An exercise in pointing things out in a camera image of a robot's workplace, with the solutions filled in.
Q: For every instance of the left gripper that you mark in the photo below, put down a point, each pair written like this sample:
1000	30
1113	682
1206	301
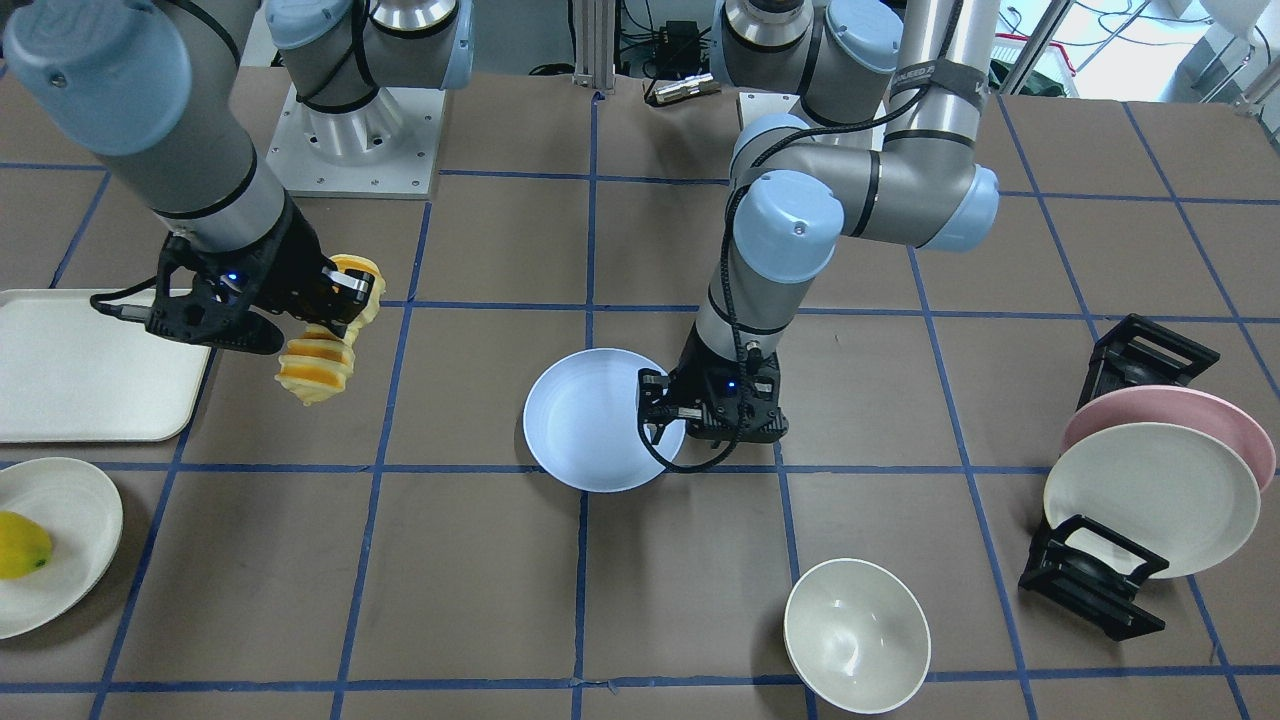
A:
657	392

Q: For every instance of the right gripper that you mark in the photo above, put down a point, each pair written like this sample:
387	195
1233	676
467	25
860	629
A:
291	262

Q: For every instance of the blue plate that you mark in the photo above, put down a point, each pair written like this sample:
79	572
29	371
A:
580	421

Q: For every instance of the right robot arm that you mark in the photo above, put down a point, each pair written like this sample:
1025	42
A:
145	86

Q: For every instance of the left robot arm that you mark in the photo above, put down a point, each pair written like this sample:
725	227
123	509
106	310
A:
880	147

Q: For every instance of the white round plate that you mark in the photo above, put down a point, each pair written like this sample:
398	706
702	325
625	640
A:
81	508

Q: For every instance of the cream plate in rack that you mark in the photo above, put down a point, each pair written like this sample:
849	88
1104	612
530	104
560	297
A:
1173	490

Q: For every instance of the pink plate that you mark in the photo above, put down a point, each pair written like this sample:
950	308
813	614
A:
1181	406

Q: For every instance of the white rectangular tray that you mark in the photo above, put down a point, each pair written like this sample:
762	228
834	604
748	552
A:
69	374

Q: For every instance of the cream bowl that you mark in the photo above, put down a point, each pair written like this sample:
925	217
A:
857	636

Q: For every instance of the yellow lemon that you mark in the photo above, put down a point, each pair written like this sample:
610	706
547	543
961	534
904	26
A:
25	546

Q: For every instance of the black dish rack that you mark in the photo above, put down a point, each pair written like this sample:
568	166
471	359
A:
1136	352

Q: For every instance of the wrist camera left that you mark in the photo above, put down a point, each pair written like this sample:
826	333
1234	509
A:
746	408

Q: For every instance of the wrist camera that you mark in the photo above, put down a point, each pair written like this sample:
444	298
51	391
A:
201	298
746	408

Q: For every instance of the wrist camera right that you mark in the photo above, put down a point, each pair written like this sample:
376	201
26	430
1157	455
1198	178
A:
201	298

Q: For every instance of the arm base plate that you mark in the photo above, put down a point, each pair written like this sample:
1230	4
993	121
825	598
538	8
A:
386	150
775	108

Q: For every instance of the aluminium frame post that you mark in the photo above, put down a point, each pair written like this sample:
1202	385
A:
594	34

